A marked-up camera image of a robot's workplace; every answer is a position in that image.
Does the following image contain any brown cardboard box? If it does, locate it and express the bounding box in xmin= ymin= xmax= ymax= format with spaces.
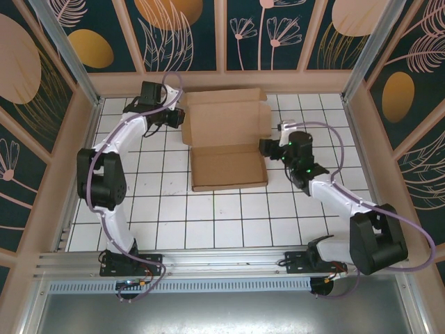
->
xmin=179 ymin=88 xmax=273 ymax=193

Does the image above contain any grey metal sheet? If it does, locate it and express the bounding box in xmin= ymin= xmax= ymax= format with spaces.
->
xmin=19 ymin=273 xmax=430 ymax=334

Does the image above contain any thin black right gripper cable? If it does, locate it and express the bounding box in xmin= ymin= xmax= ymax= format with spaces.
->
xmin=284 ymin=161 xmax=300 ymax=185

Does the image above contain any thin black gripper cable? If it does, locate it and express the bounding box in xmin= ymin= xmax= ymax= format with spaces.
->
xmin=143 ymin=120 xmax=164 ymax=139
xmin=284 ymin=161 xmax=300 ymax=185

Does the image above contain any thin black left gripper cable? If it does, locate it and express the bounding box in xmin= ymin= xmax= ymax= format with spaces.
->
xmin=143 ymin=120 xmax=164 ymax=139

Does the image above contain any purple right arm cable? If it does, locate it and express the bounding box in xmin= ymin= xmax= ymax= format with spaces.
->
xmin=286 ymin=120 xmax=438 ymax=300

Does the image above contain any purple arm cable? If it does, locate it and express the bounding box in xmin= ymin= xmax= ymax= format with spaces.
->
xmin=85 ymin=71 xmax=186 ymax=303
xmin=286 ymin=120 xmax=438 ymax=300

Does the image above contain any aluminium corner post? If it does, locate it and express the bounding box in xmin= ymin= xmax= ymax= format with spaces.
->
xmin=341 ymin=0 xmax=408 ymax=102
xmin=29 ymin=0 xmax=104 ymax=107

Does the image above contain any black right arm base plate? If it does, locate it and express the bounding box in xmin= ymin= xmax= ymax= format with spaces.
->
xmin=284 ymin=250 xmax=348 ymax=276

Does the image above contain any aluminium profile rail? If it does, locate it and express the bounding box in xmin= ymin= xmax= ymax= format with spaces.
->
xmin=33 ymin=246 xmax=413 ymax=279

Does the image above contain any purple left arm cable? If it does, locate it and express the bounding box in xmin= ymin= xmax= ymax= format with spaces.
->
xmin=85 ymin=71 xmax=186 ymax=303

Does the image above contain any right power wire yellow connector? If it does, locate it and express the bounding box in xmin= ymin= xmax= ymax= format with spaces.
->
xmin=323 ymin=267 xmax=349 ymax=283

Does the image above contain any power wire yellow connector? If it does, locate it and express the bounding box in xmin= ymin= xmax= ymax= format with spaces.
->
xmin=323 ymin=267 xmax=349 ymax=283
xmin=116 ymin=274 xmax=159 ymax=289

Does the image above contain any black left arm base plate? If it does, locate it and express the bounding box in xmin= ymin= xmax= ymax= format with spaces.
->
xmin=99 ymin=253 xmax=163 ymax=278

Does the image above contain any grey slotted cable duct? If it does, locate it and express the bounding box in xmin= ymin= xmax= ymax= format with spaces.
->
xmin=48 ymin=276 xmax=313 ymax=294

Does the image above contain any left power wire yellow connector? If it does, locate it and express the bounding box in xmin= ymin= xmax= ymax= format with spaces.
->
xmin=116 ymin=274 xmax=159 ymax=289

